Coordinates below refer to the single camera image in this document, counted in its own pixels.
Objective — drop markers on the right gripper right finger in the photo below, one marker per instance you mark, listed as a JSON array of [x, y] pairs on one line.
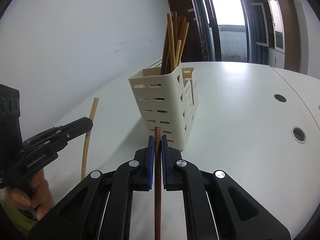
[[215, 205]]

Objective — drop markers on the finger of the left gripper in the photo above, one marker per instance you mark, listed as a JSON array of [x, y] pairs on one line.
[[74, 129]]

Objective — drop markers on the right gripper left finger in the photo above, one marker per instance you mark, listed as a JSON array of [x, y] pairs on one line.
[[99, 207]]

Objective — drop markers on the light bamboo chopstick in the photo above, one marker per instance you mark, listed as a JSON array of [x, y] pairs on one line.
[[171, 41], [87, 139], [177, 53]]

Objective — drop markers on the person's left hand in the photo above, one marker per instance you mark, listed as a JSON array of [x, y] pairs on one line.
[[41, 200]]

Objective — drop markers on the cream plastic utensil holder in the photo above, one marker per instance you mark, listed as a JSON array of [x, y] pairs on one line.
[[167, 101]]

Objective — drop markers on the balcony glass door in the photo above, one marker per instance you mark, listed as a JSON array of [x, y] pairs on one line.
[[237, 30]]

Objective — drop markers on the brown glass-door cabinet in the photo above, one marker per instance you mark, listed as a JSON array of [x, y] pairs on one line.
[[277, 34]]

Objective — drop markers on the black camera box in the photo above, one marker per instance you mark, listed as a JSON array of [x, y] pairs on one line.
[[8, 119]]

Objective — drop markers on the table cable grommet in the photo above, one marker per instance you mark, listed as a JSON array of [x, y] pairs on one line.
[[298, 134], [280, 98]]

